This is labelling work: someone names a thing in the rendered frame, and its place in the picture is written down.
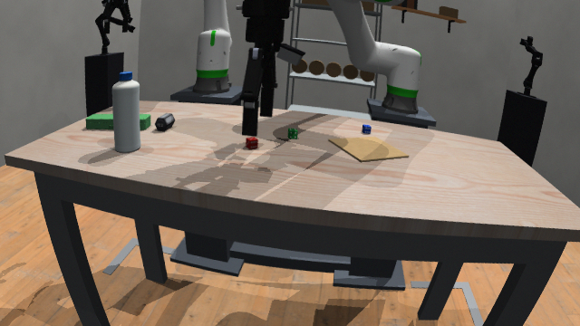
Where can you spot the blue die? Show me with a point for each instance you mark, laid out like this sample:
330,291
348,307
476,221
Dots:
366,129

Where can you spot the white plastic bottle with blue cap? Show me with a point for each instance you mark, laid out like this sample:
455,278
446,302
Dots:
126,113

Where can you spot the tan square mat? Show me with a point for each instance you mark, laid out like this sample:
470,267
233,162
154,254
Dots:
368,149

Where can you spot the red die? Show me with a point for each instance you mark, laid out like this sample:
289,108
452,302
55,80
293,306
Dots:
251,143

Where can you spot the green die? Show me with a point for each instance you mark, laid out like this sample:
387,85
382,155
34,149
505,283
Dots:
292,133

